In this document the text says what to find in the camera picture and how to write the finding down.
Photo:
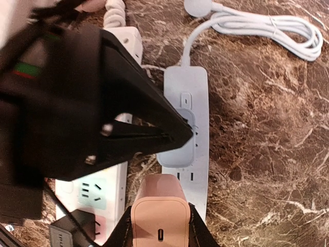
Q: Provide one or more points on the white long power strip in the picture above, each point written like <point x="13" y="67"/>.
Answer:
<point x="103" y="193"/>

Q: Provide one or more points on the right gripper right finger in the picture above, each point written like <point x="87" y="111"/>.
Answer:
<point x="199" y="235"/>

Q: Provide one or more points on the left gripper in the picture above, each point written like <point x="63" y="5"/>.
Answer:
<point x="73" y="103"/>

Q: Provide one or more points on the black charger plug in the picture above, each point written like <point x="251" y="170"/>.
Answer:
<point x="63" y="233"/>

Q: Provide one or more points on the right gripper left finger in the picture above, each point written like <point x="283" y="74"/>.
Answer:
<point x="122" y="235"/>

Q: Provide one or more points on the blue power strip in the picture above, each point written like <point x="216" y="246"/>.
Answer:
<point x="186" y="86"/>

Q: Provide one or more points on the pink charger plug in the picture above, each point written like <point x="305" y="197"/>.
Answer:
<point x="160" y="214"/>

